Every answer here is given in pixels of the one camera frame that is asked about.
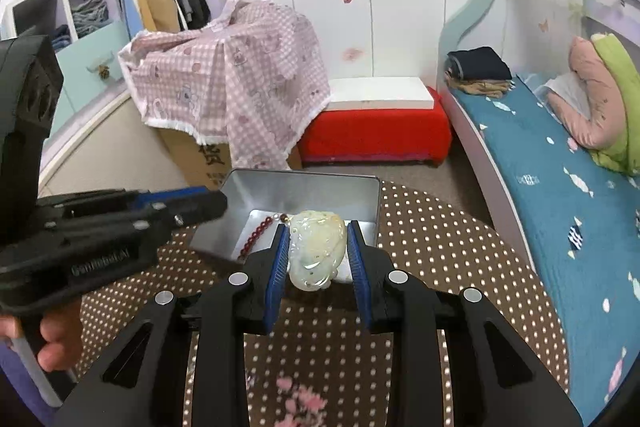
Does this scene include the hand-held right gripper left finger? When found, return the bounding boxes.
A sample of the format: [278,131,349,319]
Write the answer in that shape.
[52,222,293,427]

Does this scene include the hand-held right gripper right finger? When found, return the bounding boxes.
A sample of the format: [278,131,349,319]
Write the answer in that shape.
[346,221,586,427]

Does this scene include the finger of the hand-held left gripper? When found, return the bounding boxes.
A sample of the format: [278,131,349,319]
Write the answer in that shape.
[50,192,229,254]
[37,187,211,214]

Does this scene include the pale jade pendant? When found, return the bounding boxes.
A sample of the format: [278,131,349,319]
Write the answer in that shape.
[287,209,347,292]

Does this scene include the metal tin box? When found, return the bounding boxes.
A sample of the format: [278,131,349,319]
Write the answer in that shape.
[190,168,381,264]

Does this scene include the person's left hand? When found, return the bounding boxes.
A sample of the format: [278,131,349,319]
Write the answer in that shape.
[0,299,84,373]

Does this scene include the cardboard box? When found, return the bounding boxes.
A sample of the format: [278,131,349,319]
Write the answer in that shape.
[159,127,303,190]

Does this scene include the white curved cabinet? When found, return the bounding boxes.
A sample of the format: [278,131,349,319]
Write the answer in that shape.
[37,84,201,198]

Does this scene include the blue folded jeans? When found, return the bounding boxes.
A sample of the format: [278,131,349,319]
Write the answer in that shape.
[50,24,72,52]

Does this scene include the brown polka dot tablecloth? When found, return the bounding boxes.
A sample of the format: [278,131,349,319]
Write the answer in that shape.
[75,179,571,427]

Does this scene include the grey folded jeans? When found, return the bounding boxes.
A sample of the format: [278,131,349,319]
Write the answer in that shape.
[70,0,111,38]

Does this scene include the pink checked cloth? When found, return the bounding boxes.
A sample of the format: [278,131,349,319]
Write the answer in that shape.
[117,0,332,170]

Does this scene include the red bench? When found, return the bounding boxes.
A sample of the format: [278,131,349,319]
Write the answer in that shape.
[297,87,453,168]

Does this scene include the white board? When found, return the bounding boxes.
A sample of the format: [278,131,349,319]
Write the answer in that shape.
[325,77,435,112]

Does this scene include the blue patterned bed sheet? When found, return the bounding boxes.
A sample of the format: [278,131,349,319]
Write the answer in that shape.
[452,72,640,423]

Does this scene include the tan folded clothes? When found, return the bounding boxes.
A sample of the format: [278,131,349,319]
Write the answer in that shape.
[446,77,516,98]

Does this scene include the dark folded clothes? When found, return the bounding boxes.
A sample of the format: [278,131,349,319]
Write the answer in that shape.
[445,47,513,82]

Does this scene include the white pillow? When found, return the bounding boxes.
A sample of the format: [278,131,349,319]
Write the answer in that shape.
[532,72,583,115]

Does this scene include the pink quilt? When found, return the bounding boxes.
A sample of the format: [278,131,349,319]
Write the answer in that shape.
[547,36,628,150]

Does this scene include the green quilt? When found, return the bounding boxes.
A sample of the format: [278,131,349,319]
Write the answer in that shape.
[590,33,640,172]

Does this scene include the red bead bracelet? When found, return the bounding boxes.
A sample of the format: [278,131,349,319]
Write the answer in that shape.
[236,214,291,259]

